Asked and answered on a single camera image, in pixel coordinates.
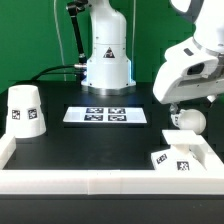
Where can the white lamp base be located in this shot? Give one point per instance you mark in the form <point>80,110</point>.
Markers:
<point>178,156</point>

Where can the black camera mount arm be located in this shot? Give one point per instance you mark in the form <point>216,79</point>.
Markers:
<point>74,8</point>

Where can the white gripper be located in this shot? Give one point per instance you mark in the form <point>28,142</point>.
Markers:
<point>190,72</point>

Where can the white marker board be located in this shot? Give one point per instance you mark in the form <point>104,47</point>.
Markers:
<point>119,115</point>

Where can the white lamp shade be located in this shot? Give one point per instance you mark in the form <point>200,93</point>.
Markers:
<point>24,118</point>

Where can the white U-shaped fence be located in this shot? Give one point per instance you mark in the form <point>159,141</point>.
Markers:
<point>99,182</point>

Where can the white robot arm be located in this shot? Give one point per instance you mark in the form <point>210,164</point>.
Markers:
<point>109,69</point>

